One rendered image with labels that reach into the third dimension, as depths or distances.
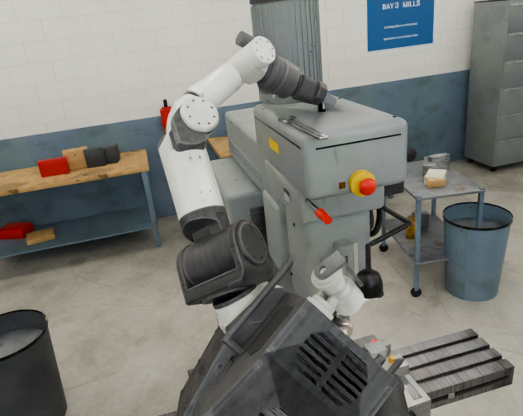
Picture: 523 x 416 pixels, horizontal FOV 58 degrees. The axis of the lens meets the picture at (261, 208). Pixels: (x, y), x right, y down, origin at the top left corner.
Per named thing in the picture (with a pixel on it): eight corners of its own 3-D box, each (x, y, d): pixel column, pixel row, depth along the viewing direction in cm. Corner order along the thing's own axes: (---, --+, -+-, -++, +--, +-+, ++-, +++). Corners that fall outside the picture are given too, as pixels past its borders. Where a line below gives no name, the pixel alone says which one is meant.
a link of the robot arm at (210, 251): (215, 197, 82) (238, 271, 78) (244, 200, 89) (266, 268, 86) (169, 223, 87) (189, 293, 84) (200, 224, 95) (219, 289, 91)
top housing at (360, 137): (410, 183, 112) (412, 116, 106) (308, 204, 107) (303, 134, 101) (332, 140, 155) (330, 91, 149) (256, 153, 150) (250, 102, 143)
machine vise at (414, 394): (431, 416, 147) (432, 389, 143) (388, 431, 143) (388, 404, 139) (374, 348, 178) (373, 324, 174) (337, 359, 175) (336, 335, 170)
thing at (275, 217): (353, 265, 156) (351, 192, 146) (284, 281, 151) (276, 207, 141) (331, 241, 173) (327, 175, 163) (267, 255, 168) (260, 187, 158)
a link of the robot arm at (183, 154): (141, 130, 98) (169, 230, 92) (157, 95, 87) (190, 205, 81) (192, 128, 104) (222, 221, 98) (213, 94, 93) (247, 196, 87)
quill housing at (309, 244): (375, 304, 140) (374, 205, 127) (310, 321, 135) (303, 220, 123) (348, 274, 157) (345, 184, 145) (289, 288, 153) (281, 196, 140)
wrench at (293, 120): (332, 139, 97) (332, 134, 96) (315, 141, 96) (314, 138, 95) (293, 118, 118) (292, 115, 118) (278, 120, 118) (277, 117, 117)
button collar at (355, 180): (375, 194, 109) (375, 169, 106) (351, 199, 107) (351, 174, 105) (371, 191, 110) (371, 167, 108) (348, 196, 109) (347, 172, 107)
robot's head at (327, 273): (336, 312, 92) (367, 290, 92) (315, 290, 87) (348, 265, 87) (322, 291, 97) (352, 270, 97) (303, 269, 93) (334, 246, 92)
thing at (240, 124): (348, 205, 147) (346, 143, 140) (280, 219, 143) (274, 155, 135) (275, 146, 220) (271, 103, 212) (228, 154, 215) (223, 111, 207)
